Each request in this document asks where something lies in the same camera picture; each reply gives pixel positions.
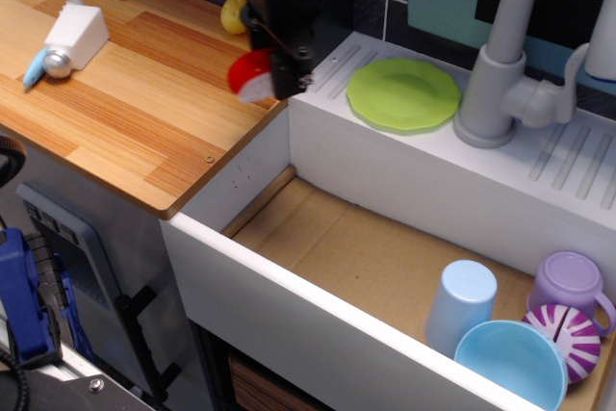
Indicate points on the red and white toy sushi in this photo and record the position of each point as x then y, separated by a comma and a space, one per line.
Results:
249, 77

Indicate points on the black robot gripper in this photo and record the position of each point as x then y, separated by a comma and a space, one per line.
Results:
299, 30

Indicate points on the grey oven door with handle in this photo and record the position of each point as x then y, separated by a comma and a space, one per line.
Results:
116, 322

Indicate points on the yellow toy fruit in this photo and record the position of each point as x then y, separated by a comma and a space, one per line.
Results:
231, 16

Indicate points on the lilac mug with handle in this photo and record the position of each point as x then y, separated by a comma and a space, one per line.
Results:
571, 279

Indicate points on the brown cardboard sheet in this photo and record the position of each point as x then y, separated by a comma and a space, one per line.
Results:
340, 295

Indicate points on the white toy sink unit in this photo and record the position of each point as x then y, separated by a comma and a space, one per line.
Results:
547, 190

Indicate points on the dark vertical post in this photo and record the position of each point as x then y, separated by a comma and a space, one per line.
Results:
341, 7

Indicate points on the purple and white toy ball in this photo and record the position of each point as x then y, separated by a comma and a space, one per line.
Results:
574, 334

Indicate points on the white toy salt shaker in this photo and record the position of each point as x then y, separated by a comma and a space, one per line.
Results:
79, 32

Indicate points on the blue clamp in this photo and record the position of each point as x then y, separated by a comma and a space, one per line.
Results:
39, 301

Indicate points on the light blue plastic bowl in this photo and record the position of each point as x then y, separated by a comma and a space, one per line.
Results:
518, 357

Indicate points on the grey toy faucet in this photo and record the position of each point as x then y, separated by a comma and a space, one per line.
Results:
499, 92

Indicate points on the green plastic plate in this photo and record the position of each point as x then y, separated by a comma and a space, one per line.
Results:
402, 95

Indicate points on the light blue toy fish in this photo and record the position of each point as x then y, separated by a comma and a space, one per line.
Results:
35, 70

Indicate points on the light blue upturned cup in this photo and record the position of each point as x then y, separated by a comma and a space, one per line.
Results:
465, 298

